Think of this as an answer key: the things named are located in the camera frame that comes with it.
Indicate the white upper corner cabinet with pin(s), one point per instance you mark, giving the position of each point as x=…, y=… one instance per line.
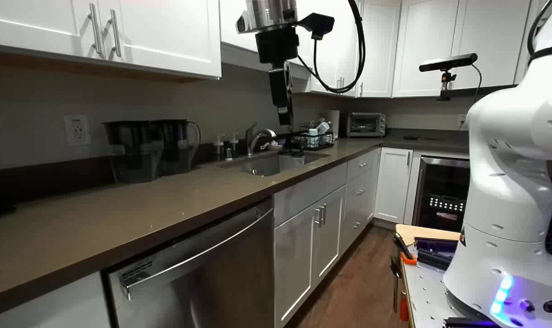
x=332, y=66

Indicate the silver toaster oven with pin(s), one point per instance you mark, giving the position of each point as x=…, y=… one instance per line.
x=367, y=125

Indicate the white perforated robot table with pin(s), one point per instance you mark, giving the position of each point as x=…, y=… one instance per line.
x=427, y=298

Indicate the orange clamp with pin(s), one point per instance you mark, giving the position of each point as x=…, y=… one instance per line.
x=407, y=258

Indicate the white wall outlet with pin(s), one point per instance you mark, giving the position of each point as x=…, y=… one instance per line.
x=77, y=128

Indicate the soap bottle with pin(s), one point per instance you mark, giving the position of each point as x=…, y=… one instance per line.
x=234, y=146
x=219, y=150

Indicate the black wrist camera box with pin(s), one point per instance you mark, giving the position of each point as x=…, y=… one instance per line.
x=316, y=24

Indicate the dish rack with dishes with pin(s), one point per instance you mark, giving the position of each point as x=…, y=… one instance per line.
x=316, y=136

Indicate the white narrow lower cabinet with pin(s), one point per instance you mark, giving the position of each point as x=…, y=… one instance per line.
x=394, y=185

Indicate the light wooden board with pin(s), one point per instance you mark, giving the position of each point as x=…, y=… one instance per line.
x=423, y=232

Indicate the white cabinet row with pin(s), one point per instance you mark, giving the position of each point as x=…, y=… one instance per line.
x=312, y=243
x=421, y=43

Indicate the stainless steel dishwasher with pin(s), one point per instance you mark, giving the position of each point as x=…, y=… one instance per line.
x=208, y=279

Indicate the black camera on stand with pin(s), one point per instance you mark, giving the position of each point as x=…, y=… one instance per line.
x=449, y=63

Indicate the white upper cabinet row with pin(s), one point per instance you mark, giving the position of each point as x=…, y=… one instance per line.
x=421, y=43

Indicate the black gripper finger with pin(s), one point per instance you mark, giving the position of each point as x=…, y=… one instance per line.
x=279, y=92

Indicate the black device on table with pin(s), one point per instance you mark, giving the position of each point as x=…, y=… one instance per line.
x=436, y=250

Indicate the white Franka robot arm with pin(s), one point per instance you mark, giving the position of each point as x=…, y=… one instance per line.
x=512, y=183

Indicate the steel kitchen sink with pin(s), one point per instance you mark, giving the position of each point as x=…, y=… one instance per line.
x=276, y=163

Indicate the white end cabinet panel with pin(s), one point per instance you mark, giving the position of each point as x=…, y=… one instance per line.
x=50, y=307

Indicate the chrome kitchen faucet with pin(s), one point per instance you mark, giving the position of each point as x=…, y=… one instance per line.
x=259, y=139

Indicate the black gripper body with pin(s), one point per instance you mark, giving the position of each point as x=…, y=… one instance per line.
x=277, y=48

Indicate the small dark water pitcher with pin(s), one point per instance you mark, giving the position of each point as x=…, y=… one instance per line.
x=179, y=146

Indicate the white lower cabinet row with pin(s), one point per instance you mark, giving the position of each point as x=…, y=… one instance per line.
x=312, y=243

